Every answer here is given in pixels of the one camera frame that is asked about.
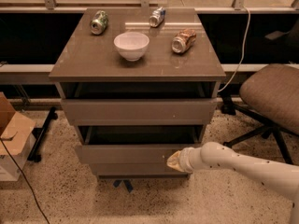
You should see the grey bottom drawer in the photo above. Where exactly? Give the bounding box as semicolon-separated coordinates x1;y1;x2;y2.
90;163;186;176

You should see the white hanging cable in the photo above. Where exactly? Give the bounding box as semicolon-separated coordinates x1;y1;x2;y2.
217;7;252;94

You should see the cardboard box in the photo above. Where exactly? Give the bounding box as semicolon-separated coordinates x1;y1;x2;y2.
0;92;36;181

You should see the black floor cable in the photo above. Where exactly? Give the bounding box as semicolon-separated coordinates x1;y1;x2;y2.
0;137;51;224

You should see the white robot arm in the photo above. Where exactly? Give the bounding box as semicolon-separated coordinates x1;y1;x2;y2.
166;142;299;224

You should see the grey top drawer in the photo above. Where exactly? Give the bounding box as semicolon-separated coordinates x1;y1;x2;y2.
61;99;217;126

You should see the white ceramic bowl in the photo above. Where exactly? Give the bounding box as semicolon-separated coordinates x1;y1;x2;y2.
114;32;150;62

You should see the green soda can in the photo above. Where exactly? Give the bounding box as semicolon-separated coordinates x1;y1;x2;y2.
90;10;108;35

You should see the blue tape cross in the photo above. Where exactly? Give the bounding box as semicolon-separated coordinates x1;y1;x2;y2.
113;179;134;193

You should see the black stand leg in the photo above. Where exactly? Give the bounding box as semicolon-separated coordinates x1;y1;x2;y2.
27;106;58;162

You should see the brown office chair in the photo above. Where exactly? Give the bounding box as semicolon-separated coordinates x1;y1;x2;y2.
220;63;299;164

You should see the brown soda can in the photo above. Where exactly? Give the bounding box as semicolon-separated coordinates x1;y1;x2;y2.
171;29;196;54

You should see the grey drawer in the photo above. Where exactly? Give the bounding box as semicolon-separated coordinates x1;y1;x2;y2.
90;163;186;176
61;99;217;126
76;125;202;164

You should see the blue silver soda can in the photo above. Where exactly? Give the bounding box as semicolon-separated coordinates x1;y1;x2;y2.
149;7;165;28

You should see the grey drawer cabinet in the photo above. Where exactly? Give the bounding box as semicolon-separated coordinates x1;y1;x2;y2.
50;8;225;179

